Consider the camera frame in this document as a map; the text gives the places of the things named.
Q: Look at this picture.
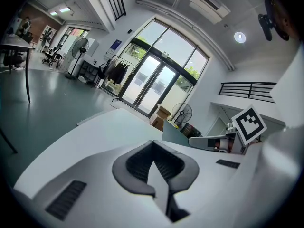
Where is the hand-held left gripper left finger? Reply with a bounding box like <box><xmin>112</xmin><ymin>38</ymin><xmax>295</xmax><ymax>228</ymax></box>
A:
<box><xmin>111</xmin><ymin>140</ymin><xmax>156</xmax><ymax>197</ymax></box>

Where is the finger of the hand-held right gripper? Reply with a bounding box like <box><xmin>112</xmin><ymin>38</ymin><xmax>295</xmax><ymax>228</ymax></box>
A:
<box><xmin>188</xmin><ymin>134</ymin><xmax>229</xmax><ymax>152</ymax></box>

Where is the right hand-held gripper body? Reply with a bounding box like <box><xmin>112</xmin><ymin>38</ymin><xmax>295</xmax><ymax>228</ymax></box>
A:
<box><xmin>224</xmin><ymin>104</ymin><xmax>267</xmax><ymax>155</ymax></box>

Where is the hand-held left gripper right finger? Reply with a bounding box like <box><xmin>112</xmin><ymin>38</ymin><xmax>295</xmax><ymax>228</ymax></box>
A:
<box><xmin>153</xmin><ymin>140</ymin><xmax>200</xmax><ymax>195</ymax></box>

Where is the person's right forearm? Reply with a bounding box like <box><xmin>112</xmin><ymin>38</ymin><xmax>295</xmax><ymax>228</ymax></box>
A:
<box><xmin>247</xmin><ymin>124</ymin><xmax>300</xmax><ymax>223</ymax></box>

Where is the grey-green divider panel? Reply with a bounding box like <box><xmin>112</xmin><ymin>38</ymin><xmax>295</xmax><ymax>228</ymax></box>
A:
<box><xmin>162</xmin><ymin>119</ymin><xmax>191</xmax><ymax>148</ymax></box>

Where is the black balcony railing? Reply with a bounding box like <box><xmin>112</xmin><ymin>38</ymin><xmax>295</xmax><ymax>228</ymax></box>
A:
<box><xmin>218</xmin><ymin>81</ymin><xmax>277</xmax><ymax>104</ymax></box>

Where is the short black standing fan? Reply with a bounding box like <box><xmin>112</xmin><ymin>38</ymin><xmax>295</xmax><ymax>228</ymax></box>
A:
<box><xmin>171</xmin><ymin>102</ymin><xmax>193</xmax><ymax>124</ymax></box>

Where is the cardboard box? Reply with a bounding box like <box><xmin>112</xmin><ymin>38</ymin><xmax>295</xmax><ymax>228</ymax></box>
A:
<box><xmin>149</xmin><ymin>105</ymin><xmax>171</xmax><ymax>131</ymax></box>

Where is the person's white shirt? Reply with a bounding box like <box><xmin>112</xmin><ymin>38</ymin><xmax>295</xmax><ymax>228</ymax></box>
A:
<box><xmin>269</xmin><ymin>43</ymin><xmax>304</xmax><ymax>129</ymax></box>

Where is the glass double door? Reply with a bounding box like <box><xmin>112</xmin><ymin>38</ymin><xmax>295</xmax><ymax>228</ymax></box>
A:
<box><xmin>118</xmin><ymin>52</ymin><xmax>181</xmax><ymax>116</ymax></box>

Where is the round ceiling light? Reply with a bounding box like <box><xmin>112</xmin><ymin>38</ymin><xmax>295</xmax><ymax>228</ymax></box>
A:
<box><xmin>234</xmin><ymin>31</ymin><xmax>247</xmax><ymax>43</ymax></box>

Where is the clothes rack with dark clothes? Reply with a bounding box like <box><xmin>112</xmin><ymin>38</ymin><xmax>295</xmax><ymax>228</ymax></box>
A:
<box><xmin>97</xmin><ymin>55</ymin><xmax>134</xmax><ymax>90</ymax></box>

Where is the black shelf unit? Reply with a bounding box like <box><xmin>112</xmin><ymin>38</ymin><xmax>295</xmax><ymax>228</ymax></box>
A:
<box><xmin>77</xmin><ymin>60</ymin><xmax>100</xmax><ymax>86</ymax></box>

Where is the white ceiling air conditioner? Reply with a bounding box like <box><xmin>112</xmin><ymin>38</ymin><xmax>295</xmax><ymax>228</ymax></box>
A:
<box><xmin>187</xmin><ymin>0</ymin><xmax>231</xmax><ymax>25</ymax></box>

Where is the white board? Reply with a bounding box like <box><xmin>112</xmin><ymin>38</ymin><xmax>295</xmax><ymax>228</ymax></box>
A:
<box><xmin>87</xmin><ymin>38</ymin><xmax>99</xmax><ymax>57</ymax></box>

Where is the tall black standing fan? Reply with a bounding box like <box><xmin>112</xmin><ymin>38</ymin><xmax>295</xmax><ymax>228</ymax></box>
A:
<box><xmin>65</xmin><ymin>38</ymin><xmax>90</xmax><ymax>81</ymax></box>

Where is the black office chair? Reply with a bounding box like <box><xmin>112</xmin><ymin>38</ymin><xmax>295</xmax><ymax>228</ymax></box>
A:
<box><xmin>42</xmin><ymin>47</ymin><xmax>60</xmax><ymax>67</ymax></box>

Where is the black stair railing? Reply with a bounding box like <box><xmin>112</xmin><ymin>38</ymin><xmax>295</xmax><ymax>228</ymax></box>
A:
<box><xmin>102</xmin><ymin>0</ymin><xmax>127</xmax><ymax>21</ymax></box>

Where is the dark table with thin legs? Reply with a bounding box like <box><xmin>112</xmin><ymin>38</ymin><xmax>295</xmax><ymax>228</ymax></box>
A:
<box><xmin>0</xmin><ymin>35</ymin><xmax>33</xmax><ymax>104</ymax></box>

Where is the black head-worn camera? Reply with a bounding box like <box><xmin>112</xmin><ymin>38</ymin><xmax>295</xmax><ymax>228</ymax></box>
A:
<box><xmin>258</xmin><ymin>0</ymin><xmax>291</xmax><ymax>42</ymax></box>

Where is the blue wall poster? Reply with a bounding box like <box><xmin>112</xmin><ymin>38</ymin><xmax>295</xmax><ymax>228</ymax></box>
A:
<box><xmin>110</xmin><ymin>39</ymin><xmax>123</xmax><ymax>52</ymax></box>

